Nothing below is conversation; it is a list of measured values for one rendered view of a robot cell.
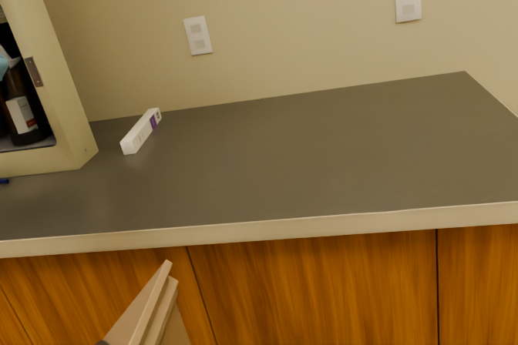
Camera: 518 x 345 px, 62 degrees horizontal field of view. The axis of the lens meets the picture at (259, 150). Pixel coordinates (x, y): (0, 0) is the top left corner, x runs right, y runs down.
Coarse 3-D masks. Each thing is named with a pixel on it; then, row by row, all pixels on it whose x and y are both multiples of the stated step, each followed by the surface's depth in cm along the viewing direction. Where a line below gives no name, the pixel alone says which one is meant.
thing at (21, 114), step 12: (12, 72) 105; (24, 72) 108; (0, 84) 105; (12, 84) 106; (24, 84) 108; (0, 96) 106; (12, 96) 106; (24, 96) 108; (0, 108) 108; (12, 108) 107; (24, 108) 108; (36, 108) 111; (12, 120) 108; (24, 120) 109; (36, 120) 111; (12, 132) 110
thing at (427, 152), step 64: (128, 128) 135; (192, 128) 123; (256, 128) 114; (320, 128) 106; (384, 128) 99; (448, 128) 92; (512, 128) 87; (0, 192) 106; (64, 192) 99; (128, 192) 93; (192, 192) 87; (256, 192) 83; (320, 192) 78; (384, 192) 74; (448, 192) 71; (512, 192) 67; (0, 256) 85
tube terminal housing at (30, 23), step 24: (0, 0) 94; (24, 0) 97; (24, 24) 96; (48, 24) 104; (24, 48) 98; (48, 48) 104; (48, 72) 103; (48, 96) 102; (72, 96) 111; (72, 120) 110; (72, 144) 109; (0, 168) 114; (24, 168) 112; (48, 168) 111; (72, 168) 110
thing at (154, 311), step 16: (160, 272) 30; (144, 288) 32; (160, 288) 29; (176, 288) 31; (144, 304) 27; (160, 304) 29; (176, 304) 32; (128, 320) 29; (144, 320) 26; (160, 320) 28; (176, 320) 31; (112, 336) 31; (128, 336) 26; (144, 336) 26; (160, 336) 27; (176, 336) 31
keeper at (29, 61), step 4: (28, 60) 99; (32, 60) 99; (28, 64) 99; (32, 64) 99; (28, 68) 100; (32, 68) 100; (36, 68) 99; (32, 72) 100; (36, 72) 100; (32, 76) 100; (36, 76) 100; (36, 80) 101; (40, 80) 101; (36, 84) 101; (40, 84) 101
